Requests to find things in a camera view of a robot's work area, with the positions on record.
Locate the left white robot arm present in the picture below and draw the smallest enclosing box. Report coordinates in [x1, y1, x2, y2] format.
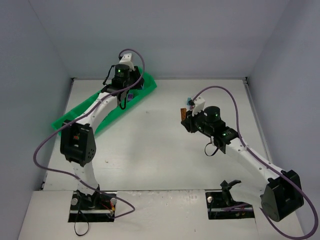
[60, 63, 144, 197]

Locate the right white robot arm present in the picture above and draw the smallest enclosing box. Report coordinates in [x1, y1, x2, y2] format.
[180, 106, 304, 222]

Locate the teal lego brick on stack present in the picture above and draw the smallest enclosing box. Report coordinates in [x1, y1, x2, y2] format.
[186, 97, 193, 106]

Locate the green divided sorting tray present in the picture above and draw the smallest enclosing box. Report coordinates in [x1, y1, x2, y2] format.
[51, 65, 158, 137]

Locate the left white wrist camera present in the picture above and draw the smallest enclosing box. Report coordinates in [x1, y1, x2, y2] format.
[119, 53, 134, 71]

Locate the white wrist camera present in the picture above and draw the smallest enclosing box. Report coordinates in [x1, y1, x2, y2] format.
[119, 53, 134, 71]
[189, 96, 206, 117]

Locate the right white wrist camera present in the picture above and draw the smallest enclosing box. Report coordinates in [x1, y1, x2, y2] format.
[189, 96, 206, 117]

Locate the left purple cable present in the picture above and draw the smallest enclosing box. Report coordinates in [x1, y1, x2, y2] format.
[33, 48, 146, 219]

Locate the purple cable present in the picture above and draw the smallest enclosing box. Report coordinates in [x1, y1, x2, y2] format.
[33, 48, 146, 219]
[191, 85, 316, 238]

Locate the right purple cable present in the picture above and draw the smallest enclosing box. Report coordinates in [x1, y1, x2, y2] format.
[191, 85, 316, 238]

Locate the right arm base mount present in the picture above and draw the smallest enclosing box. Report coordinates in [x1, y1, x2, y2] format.
[205, 180, 255, 220]

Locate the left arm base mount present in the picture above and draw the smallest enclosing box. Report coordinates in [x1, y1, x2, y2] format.
[68, 191, 117, 237]

